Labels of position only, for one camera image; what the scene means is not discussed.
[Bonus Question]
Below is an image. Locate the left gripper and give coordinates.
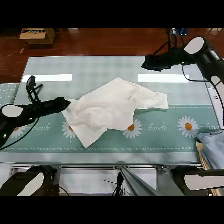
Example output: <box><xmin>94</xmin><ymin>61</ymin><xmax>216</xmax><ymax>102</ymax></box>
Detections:
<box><xmin>48</xmin><ymin>96</ymin><xmax>72</xmax><ymax>114</ymax></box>

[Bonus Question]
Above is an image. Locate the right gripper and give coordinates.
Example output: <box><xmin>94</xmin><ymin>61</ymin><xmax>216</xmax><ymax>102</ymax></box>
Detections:
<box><xmin>141</xmin><ymin>52</ymin><xmax>175</xmax><ymax>73</ymax></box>

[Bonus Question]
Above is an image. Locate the white shirt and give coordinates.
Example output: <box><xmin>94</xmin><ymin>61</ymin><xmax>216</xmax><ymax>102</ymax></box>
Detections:
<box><xmin>61</xmin><ymin>77</ymin><xmax>170</xmax><ymax>150</ymax></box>

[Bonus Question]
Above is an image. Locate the cardboard box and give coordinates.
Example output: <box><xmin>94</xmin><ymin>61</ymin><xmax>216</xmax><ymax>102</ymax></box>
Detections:
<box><xmin>18</xmin><ymin>28</ymin><xmax>56</xmax><ymax>46</ymax></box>

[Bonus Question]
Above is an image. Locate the light blue garment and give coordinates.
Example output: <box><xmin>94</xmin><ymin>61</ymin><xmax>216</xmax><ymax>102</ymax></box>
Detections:
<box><xmin>196</xmin><ymin>130</ymin><xmax>224</xmax><ymax>171</ymax></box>

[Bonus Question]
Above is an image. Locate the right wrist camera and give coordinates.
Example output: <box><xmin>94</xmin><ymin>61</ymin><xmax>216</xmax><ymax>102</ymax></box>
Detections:
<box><xmin>153</xmin><ymin>28</ymin><xmax>184</xmax><ymax>57</ymax></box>

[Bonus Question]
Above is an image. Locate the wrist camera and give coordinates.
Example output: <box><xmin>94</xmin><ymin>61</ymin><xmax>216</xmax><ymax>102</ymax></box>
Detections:
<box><xmin>25</xmin><ymin>75</ymin><xmax>44</xmax><ymax>105</ymax></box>
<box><xmin>153</xmin><ymin>28</ymin><xmax>184</xmax><ymax>57</ymax></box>

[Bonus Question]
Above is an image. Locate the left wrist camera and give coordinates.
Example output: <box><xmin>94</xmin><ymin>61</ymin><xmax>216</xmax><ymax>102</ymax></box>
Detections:
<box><xmin>25</xmin><ymin>75</ymin><xmax>44</xmax><ymax>105</ymax></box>

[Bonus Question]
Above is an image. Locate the silver frame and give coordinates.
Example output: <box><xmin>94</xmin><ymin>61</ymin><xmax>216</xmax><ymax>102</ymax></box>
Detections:
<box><xmin>0</xmin><ymin>161</ymin><xmax>224</xmax><ymax>197</ymax></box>

